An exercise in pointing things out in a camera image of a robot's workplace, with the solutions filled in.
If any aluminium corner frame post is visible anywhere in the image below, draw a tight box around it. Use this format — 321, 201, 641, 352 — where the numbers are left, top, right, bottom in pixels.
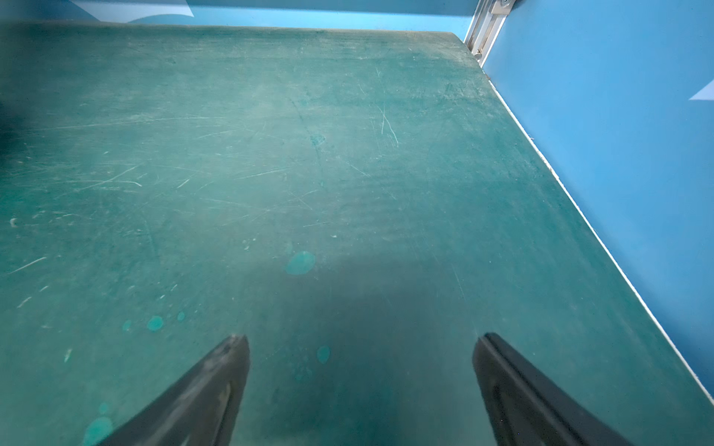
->
464, 0, 517, 67

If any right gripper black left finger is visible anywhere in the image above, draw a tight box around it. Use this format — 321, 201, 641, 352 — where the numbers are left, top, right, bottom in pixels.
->
100, 334, 250, 446

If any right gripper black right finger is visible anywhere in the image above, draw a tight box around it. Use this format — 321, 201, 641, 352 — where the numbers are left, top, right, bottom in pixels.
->
472, 333, 630, 446

